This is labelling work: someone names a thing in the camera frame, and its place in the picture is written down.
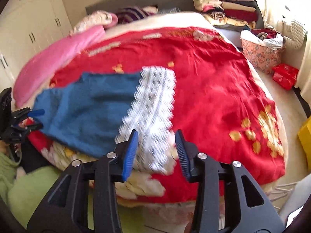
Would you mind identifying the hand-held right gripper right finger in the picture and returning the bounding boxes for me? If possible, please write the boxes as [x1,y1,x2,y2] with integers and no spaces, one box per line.
[175,129,285,233]

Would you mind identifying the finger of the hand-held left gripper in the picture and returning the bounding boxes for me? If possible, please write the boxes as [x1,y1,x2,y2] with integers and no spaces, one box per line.
[5,123,44,142]
[11,108,45,124]

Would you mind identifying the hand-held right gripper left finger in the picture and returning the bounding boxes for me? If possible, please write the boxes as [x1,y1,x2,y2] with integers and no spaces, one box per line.
[27,129,139,233]

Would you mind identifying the blue pants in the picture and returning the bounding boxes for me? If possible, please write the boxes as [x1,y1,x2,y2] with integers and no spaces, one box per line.
[33,71,142,157]

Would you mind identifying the white lace cloth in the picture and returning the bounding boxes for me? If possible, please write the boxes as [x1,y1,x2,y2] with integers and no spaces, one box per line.
[115,66,176,174]

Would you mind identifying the dark cloth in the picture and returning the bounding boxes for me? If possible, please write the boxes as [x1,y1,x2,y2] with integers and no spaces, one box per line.
[21,138,52,173]

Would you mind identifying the pink quilt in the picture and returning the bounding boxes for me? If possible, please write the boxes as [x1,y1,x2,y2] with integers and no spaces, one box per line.
[13,25,106,107]

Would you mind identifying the person's green clothing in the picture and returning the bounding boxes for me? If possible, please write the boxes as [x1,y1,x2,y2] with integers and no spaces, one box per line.
[0,152,64,229]

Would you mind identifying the red floral blanket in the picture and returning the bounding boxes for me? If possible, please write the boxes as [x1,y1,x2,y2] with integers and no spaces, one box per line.
[27,27,286,203]

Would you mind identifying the white wardrobe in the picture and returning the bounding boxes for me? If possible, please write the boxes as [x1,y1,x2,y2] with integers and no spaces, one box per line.
[0,0,72,83]

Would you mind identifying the cream floral quilt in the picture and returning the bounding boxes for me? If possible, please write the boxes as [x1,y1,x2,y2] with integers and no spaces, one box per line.
[69,10,118,36]

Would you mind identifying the yellow box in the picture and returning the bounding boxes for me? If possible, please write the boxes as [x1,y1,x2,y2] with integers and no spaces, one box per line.
[298,123,311,170]

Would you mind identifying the floral laundry basket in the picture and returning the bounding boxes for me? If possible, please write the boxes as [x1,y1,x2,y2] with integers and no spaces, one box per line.
[240,35,285,74]

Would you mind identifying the red packet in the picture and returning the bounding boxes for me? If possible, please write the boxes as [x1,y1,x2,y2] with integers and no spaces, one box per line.
[272,63,299,90]

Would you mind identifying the purple striped pillow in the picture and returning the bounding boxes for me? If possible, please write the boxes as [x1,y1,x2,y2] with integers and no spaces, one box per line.
[115,6,158,23]

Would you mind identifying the crumpled white and red clothes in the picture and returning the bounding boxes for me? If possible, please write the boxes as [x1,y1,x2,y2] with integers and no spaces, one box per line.
[243,28,284,49]

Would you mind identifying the stack of folded clothes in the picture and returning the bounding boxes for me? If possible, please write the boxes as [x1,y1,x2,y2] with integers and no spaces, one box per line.
[193,0,264,31]

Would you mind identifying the white puffer jacket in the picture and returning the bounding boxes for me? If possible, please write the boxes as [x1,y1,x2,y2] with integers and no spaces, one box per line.
[283,19,308,50]

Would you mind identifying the cream curtain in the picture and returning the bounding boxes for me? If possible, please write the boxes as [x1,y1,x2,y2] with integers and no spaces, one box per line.
[251,0,311,102]

